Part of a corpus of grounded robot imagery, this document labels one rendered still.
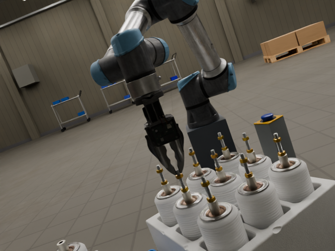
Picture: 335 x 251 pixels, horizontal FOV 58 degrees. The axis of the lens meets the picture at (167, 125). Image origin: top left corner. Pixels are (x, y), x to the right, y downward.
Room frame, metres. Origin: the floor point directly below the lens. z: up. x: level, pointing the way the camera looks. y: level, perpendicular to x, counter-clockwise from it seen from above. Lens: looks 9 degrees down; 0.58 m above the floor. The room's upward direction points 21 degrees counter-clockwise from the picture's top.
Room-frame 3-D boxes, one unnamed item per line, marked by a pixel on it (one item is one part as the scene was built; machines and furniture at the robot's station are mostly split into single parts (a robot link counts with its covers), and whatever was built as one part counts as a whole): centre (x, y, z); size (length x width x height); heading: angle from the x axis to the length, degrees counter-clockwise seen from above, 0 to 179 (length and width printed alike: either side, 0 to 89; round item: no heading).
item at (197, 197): (0.74, 0.02, 0.25); 0.08 x 0.08 x 0.01
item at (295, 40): (6.25, -3.00, 0.21); 1.20 x 0.86 x 0.42; 85
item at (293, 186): (0.73, -0.25, 0.16); 0.10 x 0.10 x 0.18
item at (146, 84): (0.73, 0.01, 0.56); 0.08 x 0.08 x 0.05
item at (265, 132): (0.98, -0.32, 0.16); 0.07 x 0.07 x 0.31; 25
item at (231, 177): (0.79, -0.09, 0.25); 0.08 x 0.08 x 0.01
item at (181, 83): (1.39, -0.17, 0.47); 0.13 x 0.12 x 0.14; 64
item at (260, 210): (0.68, -0.14, 0.16); 0.10 x 0.10 x 0.18
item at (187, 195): (0.74, 0.02, 0.26); 0.02 x 0.02 x 0.03
